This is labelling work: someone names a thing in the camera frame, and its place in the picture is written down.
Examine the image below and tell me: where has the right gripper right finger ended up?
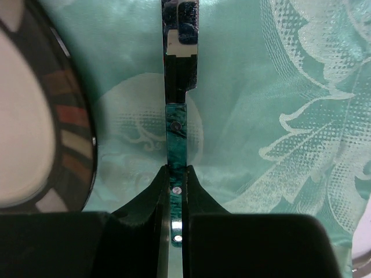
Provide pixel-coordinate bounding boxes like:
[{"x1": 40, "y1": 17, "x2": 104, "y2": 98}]
[{"x1": 182, "y1": 166, "x2": 341, "y2": 277}]

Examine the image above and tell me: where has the green patterned cloth placemat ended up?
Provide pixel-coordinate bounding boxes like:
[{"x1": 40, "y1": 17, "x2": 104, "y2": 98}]
[{"x1": 42, "y1": 1, "x2": 370, "y2": 277}]

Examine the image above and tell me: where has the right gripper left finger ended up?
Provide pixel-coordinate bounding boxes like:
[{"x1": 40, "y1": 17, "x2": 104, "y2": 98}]
[{"x1": 1, "y1": 166, "x2": 169, "y2": 277}]

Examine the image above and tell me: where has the dark rimmed dinner plate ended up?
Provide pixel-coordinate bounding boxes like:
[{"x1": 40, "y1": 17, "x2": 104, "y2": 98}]
[{"x1": 1, "y1": 1, "x2": 97, "y2": 214}]

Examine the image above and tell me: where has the knife with green handle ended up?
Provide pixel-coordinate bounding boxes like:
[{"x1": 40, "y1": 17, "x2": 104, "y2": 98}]
[{"x1": 161, "y1": 0, "x2": 199, "y2": 248}]

